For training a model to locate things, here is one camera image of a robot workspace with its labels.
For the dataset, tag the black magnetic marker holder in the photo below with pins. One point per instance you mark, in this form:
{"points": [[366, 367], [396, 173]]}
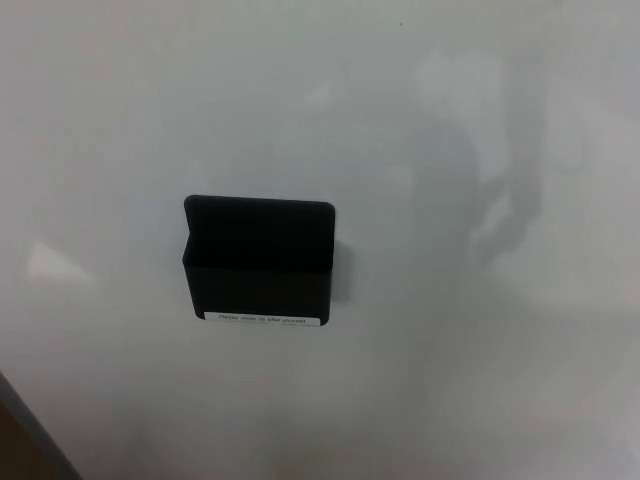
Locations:
{"points": [[260, 260]]}

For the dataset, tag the white whiteboard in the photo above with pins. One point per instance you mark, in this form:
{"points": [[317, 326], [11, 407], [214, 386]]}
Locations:
{"points": [[400, 100]]}

